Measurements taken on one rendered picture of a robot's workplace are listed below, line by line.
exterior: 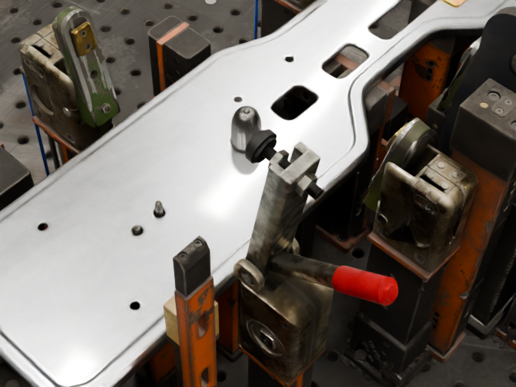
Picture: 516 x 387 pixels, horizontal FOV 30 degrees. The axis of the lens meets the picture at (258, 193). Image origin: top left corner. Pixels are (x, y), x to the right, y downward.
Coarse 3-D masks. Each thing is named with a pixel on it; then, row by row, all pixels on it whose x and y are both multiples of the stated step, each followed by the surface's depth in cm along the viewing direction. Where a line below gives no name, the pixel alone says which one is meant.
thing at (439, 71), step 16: (416, 0) 117; (432, 0) 116; (416, 16) 119; (432, 48) 121; (448, 48) 118; (416, 64) 125; (432, 64) 123; (448, 64) 121; (416, 80) 127; (432, 80) 125; (448, 80) 125; (400, 96) 131; (416, 96) 129; (432, 96) 126; (416, 112) 131
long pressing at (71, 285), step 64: (320, 0) 115; (384, 0) 114; (512, 0) 114; (256, 64) 107; (320, 64) 108; (384, 64) 107; (128, 128) 101; (192, 128) 101; (320, 128) 102; (64, 192) 96; (128, 192) 96; (192, 192) 96; (256, 192) 96; (0, 256) 91; (64, 256) 91; (128, 256) 91; (0, 320) 87; (64, 320) 87; (128, 320) 87; (64, 384) 83
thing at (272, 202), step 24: (264, 144) 72; (288, 168) 71; (312, 168) 72; (264, 192) 73; (288, 192) 71; (312, 192) 71; (264, 216) 76; (288, 216) 76; (264, 240) 78; (288, 240) 81; (264, 264) 81
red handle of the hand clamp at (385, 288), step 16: (288, 256) 82; (288, 272) 81; (304, 272) 79; (320, 272) 78; (336, 272) 76; (352, 272) 75; (368, 272) 75; (336, 288) 76; (352, 288) 74; (368, 288) 73; (384, 288) 73; (384, 304) 73
